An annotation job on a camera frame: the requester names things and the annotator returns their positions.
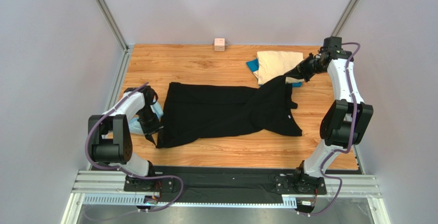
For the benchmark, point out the small beige cube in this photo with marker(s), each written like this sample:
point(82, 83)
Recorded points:
point(219, 45)

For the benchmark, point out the aluminium frame rail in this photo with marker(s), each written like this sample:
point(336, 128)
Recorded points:
point(353, 198)

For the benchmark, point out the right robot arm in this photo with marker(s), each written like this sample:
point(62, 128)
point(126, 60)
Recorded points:
point(348, 117)

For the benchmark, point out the cream folded t shirt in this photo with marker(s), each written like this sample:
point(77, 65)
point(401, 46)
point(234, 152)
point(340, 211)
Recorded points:
point(276, 63)

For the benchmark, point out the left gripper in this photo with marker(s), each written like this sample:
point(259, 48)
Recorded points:
point(148, 131)

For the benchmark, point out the blue folded t shirt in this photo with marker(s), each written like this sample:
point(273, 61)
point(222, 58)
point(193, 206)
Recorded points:
point(254, 68)

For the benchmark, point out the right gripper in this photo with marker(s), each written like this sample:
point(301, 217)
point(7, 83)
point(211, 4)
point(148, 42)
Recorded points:
point(294, 74)

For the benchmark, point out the light blue headphones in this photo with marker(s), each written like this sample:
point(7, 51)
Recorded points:
point(135, 123)

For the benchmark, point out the black t shirt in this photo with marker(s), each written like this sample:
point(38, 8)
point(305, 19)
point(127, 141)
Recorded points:
point(192, 112)

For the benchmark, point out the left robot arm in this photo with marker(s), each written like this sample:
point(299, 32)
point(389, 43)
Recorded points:
point(108, 145)

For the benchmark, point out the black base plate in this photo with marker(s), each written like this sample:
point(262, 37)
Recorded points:
point(225, 185)

